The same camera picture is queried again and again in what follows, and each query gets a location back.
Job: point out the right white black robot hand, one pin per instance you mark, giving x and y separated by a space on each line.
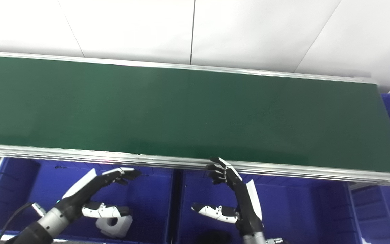
247 206

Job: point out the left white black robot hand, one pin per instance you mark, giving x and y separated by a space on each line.
83 189

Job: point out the white plastic part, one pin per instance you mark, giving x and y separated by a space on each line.
120 227

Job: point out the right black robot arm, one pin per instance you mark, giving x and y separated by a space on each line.
256 239

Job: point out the green conveyor belt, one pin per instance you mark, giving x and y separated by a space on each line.
188 115

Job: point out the aluminium conveyor side rail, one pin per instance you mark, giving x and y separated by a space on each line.
168 162
181 67

